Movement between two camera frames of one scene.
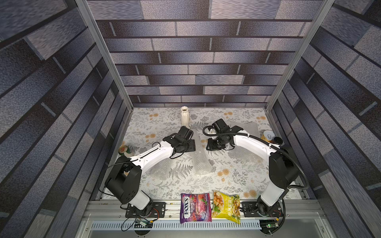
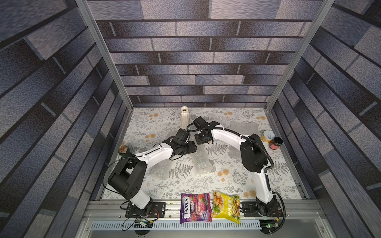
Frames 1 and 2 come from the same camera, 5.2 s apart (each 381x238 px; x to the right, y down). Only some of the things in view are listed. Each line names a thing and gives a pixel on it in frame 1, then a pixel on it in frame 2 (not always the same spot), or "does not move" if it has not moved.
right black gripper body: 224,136 to 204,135
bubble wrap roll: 202,161 does not move
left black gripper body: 189,146 does not move
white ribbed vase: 184,116 does not move
